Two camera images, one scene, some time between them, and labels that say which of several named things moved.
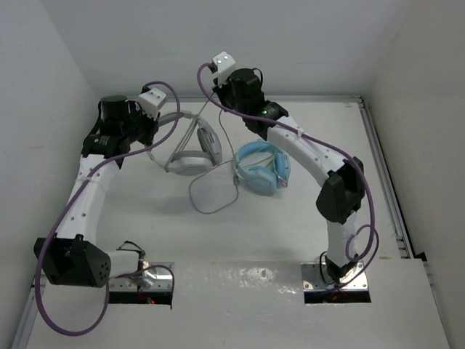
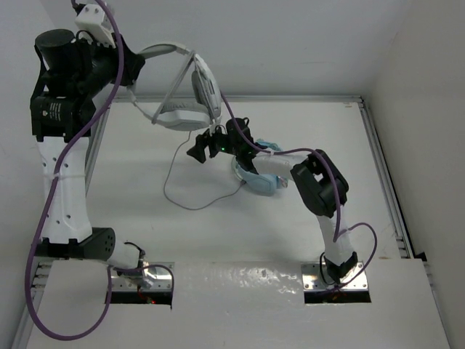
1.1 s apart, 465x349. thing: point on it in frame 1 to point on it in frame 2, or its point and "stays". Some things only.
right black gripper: x=222 y=90 to x=202 y=141
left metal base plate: x=150 y=276 stays
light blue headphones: x=261 y=179 stays
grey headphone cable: x=185 y=135 to x=181 y=144
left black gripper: x=136 y=110 to x=131 y=63
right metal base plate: x=315 y=277 stays
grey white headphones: x=197 y=163 to x=199 y=115
